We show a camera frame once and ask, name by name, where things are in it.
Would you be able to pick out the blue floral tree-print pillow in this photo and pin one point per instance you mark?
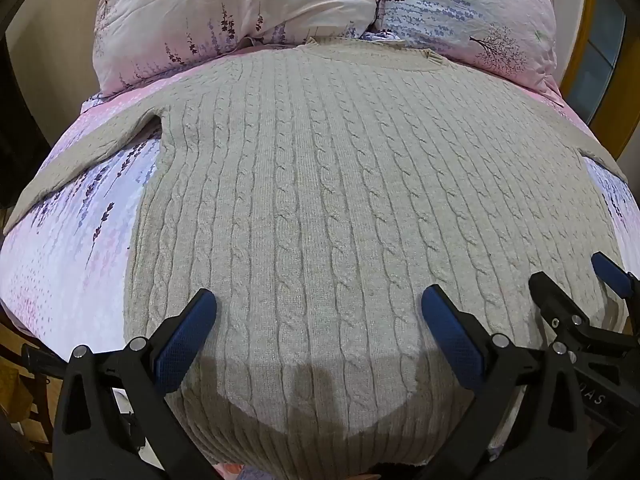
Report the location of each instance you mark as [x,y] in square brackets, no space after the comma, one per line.
[465,10]

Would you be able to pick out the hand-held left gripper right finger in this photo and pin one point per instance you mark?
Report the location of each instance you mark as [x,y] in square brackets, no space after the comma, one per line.
[450,335]

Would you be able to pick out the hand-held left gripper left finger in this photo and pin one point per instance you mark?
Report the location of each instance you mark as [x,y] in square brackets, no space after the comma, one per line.
[189,332]

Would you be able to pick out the crumpled floral cloth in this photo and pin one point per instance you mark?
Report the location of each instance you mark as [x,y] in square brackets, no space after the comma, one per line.
[382,36]

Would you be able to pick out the wooden chair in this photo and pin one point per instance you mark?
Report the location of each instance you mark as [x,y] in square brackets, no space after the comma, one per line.
[20,395]

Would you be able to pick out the dark cabinet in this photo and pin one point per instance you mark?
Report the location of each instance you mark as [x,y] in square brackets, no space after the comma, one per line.
[10,125]

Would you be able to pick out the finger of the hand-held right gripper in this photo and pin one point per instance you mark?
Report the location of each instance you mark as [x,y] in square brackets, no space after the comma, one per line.
[612,272]
[552,297]

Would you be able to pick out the pink floral bed sheet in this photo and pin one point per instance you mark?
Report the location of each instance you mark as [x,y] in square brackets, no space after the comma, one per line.
[75,240]

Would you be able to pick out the pale pink floral pillow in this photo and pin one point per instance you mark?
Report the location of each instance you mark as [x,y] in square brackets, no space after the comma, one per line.
[200,15]

